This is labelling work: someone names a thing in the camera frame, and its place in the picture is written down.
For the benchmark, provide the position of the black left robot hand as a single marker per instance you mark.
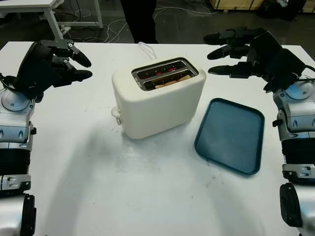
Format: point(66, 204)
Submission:
point(37, 71)

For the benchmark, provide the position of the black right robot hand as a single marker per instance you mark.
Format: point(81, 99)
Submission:
point(273, 73)

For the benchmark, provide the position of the browned toast slice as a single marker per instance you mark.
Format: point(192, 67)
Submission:
point(172, 81)

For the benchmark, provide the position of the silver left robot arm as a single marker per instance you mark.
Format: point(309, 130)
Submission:
point(14, 118)

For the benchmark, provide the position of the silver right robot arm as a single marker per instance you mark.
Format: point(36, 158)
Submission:
point(297, 118)

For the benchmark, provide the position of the white toaster lever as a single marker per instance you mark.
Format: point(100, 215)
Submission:
point(115, 111)

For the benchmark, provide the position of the metal toaster dial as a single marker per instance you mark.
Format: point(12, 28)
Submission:
point(118, 120)

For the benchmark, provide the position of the cream white toaster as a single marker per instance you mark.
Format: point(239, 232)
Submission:
point(160, 108)

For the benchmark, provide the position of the white power strip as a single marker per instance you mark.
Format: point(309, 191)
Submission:
point(64, 29)

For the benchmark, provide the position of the black bag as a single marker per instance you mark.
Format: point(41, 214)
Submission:
point(278, 9)

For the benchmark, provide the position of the white desk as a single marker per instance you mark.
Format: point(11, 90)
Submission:
point(37, 6)

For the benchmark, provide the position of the wooden crate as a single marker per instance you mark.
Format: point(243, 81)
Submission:
point(246, 3)

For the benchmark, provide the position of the dark blue plastic tray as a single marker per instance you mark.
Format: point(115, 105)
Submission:
point(231, 137)

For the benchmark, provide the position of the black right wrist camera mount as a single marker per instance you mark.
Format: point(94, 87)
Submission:
point(269, 41)

